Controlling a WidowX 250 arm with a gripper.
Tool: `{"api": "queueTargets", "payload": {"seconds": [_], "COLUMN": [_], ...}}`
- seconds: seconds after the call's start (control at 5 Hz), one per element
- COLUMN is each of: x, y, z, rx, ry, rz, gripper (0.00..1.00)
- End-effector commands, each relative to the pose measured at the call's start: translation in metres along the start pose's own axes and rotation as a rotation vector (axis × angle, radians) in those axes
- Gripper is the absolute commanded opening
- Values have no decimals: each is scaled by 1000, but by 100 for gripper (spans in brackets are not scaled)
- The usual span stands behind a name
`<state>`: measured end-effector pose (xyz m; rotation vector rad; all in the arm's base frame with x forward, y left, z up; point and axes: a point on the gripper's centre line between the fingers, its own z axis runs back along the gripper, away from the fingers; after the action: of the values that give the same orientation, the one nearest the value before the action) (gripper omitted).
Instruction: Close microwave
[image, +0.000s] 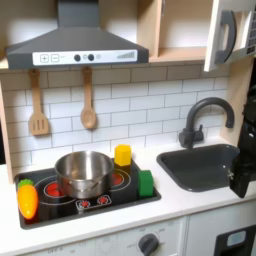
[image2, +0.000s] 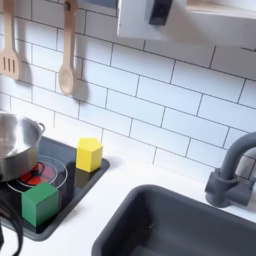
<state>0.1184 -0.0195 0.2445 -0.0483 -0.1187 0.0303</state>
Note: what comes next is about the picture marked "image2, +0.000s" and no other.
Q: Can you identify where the white microwave door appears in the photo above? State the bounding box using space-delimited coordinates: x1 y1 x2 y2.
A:
116 0 256 51

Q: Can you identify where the yellow pentagon block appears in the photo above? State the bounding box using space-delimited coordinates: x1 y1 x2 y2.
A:
75 137 104 173

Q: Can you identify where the black stove top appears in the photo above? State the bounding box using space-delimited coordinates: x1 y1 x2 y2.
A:
0 135 111 242

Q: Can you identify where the wooden spoon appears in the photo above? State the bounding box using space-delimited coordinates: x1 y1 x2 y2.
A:
58 0 80 97

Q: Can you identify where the dark grey sink basin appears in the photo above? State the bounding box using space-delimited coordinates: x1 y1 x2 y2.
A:
91 184 256 256

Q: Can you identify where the dark grey tap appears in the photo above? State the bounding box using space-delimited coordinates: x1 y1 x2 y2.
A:
204 131 256 208

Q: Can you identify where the steel pot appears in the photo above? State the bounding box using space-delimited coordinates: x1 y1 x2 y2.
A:
0 111 47 183

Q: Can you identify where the green cube block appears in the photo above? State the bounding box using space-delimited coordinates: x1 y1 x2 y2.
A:
21 181 60 228

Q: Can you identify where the wooden slotted spatula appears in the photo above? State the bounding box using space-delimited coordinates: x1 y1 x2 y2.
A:
0 0 21 81

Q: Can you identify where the black microwave door handle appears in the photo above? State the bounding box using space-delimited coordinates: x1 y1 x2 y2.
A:
148 0 174 26

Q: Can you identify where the thin black cable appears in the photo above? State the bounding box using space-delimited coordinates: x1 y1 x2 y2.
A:
0 193 25 256

